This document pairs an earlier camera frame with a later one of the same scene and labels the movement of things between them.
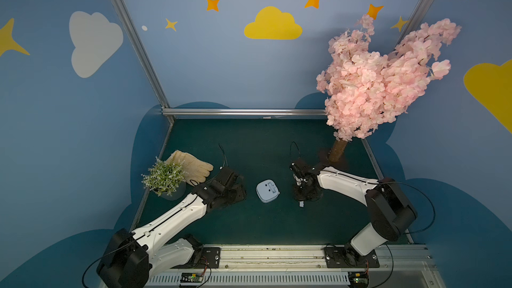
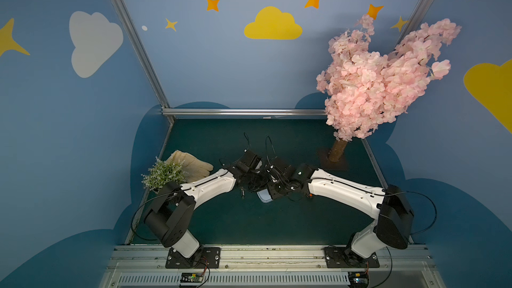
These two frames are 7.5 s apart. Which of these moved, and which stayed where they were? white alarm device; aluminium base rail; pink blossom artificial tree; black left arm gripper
Moved: black left arm gripper
Stayed: aluminium base rail; pink blossom artificial tree; white alarm device
